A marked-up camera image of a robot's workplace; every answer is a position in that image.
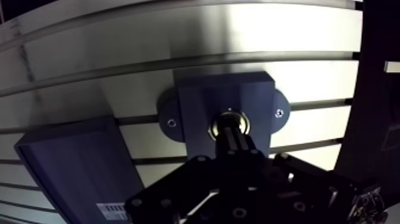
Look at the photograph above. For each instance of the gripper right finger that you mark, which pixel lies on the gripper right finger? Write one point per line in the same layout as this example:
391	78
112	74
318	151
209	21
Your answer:
300	187

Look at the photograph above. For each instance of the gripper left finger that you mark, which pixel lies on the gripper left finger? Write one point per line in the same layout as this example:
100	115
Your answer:
193	181

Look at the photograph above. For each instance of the steel bearing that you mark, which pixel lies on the steel bearing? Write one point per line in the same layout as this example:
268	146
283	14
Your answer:
213	127

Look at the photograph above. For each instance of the dark blue-grey housing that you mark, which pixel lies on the dark blue-grey housing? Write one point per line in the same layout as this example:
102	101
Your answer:
200	106

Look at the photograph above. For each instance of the dark blue-grey tray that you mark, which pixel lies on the dark blue-grey tray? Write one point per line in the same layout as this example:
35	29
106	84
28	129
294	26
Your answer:
81	169

